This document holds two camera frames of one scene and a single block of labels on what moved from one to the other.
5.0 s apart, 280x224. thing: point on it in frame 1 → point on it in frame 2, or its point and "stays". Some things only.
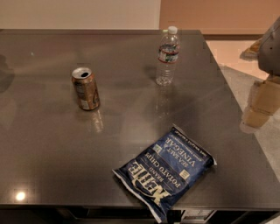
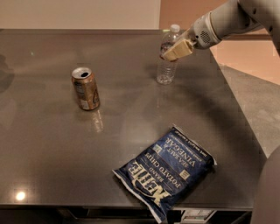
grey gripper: [270, 51] → [202, 35]
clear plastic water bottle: [168, 56] stays
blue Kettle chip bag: [164, 173] stays
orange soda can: [87, 88] stays
